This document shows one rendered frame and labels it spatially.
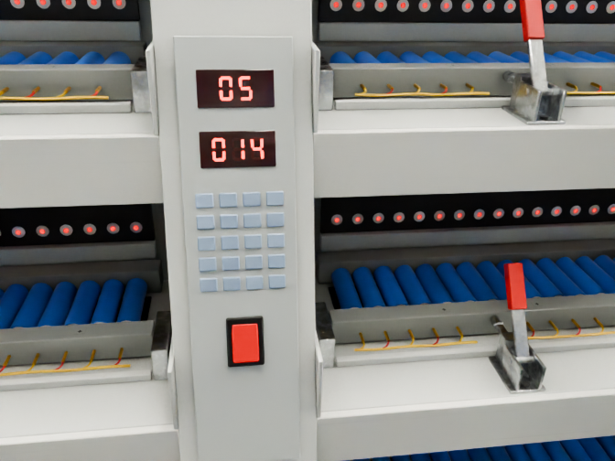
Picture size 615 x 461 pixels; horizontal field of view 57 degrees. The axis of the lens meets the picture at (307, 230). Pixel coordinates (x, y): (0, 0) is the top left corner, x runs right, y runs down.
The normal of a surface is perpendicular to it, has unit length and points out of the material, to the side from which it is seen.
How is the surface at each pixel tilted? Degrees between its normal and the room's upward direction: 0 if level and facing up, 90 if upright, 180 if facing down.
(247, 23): 90
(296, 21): 90
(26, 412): 16
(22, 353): 106
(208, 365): 90
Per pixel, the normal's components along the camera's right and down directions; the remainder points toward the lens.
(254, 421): 0.13, 0.20
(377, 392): 0.02, -0.89
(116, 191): 0.13, 0.46
